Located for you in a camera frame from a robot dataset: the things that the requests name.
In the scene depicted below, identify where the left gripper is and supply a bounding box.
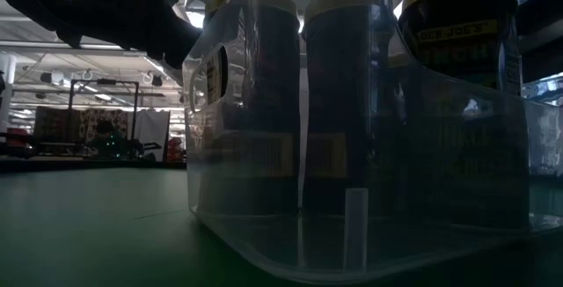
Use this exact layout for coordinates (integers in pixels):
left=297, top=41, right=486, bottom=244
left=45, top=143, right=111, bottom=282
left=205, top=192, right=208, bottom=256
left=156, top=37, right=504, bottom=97
left=127, top=0, right=203, bottom=70

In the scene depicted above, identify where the yellow-lid black spice jar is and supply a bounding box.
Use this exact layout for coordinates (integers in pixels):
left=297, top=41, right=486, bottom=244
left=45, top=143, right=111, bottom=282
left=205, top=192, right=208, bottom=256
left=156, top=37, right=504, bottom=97
left=197, top=0, right=303, bottom=216
left=398, top=0, right=531, bottom=231
left=303, top=0, right=384, bottom=216

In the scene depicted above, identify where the clear plastic bin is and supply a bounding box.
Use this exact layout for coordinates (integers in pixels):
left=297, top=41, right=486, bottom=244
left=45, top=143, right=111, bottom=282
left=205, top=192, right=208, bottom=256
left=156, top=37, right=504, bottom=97
left=182, top=0, right=563, bottom=286

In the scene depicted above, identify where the white board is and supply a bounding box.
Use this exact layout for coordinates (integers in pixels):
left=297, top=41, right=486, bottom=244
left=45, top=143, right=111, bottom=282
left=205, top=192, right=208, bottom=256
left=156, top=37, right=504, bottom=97
left=133, top=109, right=172, bottom=161

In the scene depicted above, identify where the person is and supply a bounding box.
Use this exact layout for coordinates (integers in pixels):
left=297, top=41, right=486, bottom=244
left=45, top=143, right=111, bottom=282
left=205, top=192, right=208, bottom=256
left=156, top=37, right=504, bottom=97
left=90, top=119, right=128, bottom=158

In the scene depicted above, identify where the patterned panel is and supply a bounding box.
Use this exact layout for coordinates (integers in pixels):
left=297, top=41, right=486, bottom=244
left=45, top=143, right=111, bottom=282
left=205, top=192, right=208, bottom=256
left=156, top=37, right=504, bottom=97
left=33, top=106, right=133, bottom=144

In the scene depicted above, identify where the black metal frame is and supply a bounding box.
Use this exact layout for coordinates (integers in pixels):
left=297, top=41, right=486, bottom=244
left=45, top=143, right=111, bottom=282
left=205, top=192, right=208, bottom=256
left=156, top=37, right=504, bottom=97
left=67, top=78, right=141, bottom=147

